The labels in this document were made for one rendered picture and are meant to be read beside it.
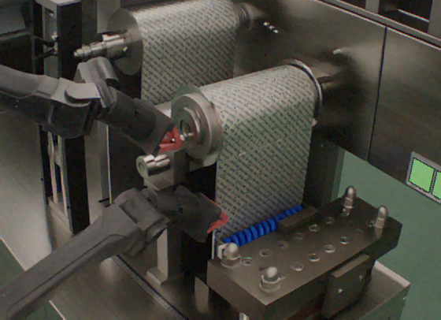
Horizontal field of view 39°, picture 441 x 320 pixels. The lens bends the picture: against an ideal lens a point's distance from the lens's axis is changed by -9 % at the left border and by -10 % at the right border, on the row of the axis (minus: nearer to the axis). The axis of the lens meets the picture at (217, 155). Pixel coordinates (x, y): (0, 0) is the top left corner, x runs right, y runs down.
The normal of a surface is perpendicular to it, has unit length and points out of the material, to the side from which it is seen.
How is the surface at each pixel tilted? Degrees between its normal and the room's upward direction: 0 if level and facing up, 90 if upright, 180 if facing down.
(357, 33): 90
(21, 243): 0
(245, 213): 90
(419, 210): 0
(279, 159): 90
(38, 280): 27
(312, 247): 0
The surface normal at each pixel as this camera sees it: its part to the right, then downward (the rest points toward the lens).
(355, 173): 0.04, -0.87
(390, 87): -0.78, 0.28
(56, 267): 0.42, -0.64
